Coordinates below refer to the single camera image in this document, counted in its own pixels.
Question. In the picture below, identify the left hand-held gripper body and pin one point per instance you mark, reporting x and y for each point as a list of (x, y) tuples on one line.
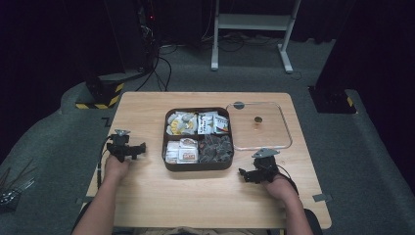
[(121, 147)]

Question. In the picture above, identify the black stand with striped base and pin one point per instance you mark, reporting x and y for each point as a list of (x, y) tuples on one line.
[(106, 89)]

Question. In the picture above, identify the person's left hand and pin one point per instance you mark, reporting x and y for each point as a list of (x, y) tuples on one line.
[(116, 167)]

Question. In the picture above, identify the black stand with dark base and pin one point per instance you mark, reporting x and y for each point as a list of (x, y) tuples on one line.
[(332, 99)]

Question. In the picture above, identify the white metal stand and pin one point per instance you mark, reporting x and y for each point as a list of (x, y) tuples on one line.
[(253, 22)]

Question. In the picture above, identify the pile of white printed packets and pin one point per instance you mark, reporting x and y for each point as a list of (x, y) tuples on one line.
[(212, 124)]

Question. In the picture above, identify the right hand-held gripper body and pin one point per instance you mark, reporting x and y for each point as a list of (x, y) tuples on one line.
[(266, 168)]

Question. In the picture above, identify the brown divided snack tray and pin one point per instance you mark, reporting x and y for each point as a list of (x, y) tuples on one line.
[(197, 165)]

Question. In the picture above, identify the clear plastic lid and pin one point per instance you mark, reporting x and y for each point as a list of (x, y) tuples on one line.
[(274, 137)]

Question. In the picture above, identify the pile of white orange packets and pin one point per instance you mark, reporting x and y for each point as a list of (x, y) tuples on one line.
[(182, 151)]

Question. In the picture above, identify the person's clothing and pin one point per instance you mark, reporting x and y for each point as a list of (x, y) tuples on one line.
[(208, 231)]

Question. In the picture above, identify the pile of dark wrapped snacks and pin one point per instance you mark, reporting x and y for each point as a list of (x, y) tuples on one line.
[(216, 149)]

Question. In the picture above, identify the dark computer case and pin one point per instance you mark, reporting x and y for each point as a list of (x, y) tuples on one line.
[(147, 29)]

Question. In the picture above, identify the person's right hand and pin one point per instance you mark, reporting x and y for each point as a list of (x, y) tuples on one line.
[(280, 188)]

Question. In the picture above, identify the folded metal tripod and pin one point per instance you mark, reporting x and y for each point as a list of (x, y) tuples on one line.
[(13, 192)]

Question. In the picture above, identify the pile of yellow white packets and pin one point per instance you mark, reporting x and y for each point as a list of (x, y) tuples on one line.
[(181, 124)]

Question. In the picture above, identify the grey tape piece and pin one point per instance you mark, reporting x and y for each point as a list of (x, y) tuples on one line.
[(322, 197), (85, 200)]

